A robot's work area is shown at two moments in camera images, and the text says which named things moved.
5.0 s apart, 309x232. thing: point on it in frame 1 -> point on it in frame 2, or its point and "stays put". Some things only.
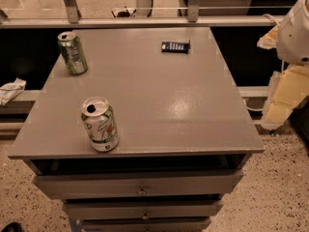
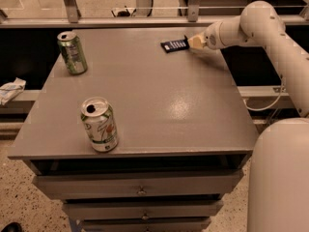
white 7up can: x=100 y=123 stays put
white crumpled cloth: x=11 y=90 stays put
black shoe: x=13 y=227 stays put
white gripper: x=294 y=38 -> x=210 y=38
